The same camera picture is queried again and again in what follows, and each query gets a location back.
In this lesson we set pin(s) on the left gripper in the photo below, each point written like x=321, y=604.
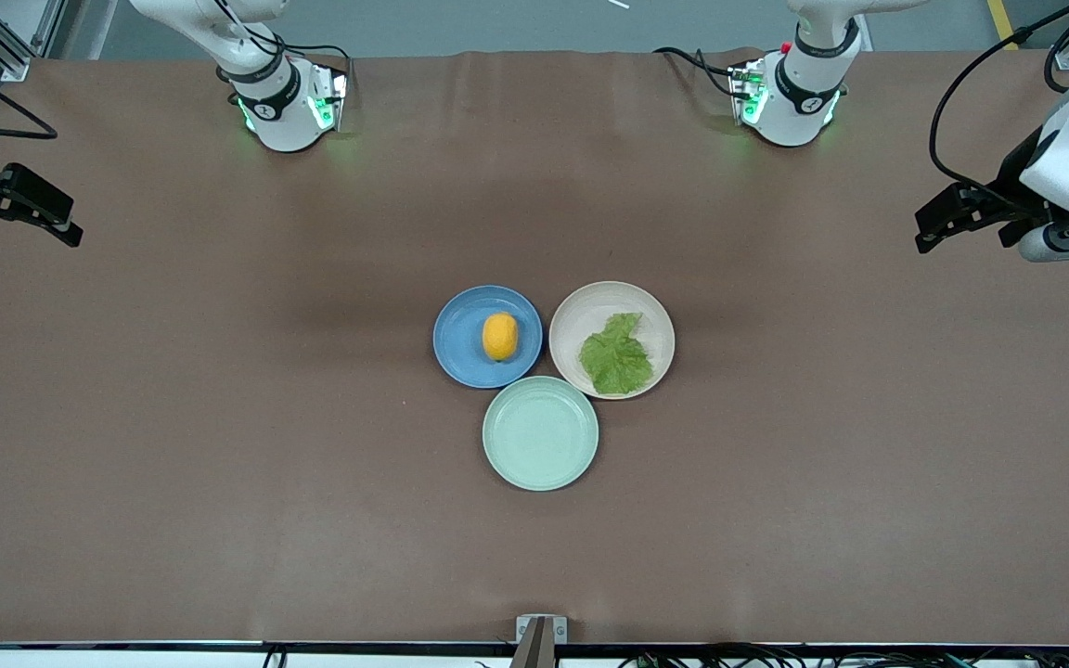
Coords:
x=1010, y=188

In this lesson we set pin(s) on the green lettuce leaf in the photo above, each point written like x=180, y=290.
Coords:
x=616, y=357

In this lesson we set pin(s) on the yellow lemon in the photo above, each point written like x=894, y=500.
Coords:
x=500, y=336

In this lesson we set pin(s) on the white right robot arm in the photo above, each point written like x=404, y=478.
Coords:
x=279, y=111

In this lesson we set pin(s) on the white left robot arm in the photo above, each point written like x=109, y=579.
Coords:
x=799, y=93

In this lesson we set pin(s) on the brown table mat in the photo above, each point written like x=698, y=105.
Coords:
x=219, y=482

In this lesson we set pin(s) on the beige plate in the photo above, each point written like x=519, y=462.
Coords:
x=581, y=315

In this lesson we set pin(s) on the blue plate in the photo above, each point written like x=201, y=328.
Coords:
x=460, y=343

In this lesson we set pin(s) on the mint green plate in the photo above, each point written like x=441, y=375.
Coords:
x=540, y=433

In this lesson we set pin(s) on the aluminium frame rail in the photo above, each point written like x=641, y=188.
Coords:
x=10, y=63

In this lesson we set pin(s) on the metal base bracket green light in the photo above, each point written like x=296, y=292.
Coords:
x=746, y=93
x=326, y=97

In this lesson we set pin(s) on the grey metal camera bracket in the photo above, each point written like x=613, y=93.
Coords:
x=539, y=640

